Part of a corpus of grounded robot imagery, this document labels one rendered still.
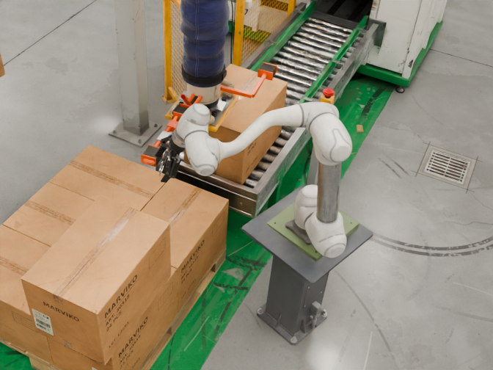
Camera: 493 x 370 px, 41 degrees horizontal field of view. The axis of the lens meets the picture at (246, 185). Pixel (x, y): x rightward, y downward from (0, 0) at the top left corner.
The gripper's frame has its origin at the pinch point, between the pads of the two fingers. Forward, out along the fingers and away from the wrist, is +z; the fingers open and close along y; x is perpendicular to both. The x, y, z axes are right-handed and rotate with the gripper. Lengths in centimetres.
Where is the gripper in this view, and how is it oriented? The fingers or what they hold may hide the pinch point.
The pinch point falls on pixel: (161, 167)
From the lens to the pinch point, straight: 291.6
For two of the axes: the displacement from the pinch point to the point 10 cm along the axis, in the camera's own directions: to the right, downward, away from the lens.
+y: 2.6, 8.4, -4.8
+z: -4.8, 5.4, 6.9
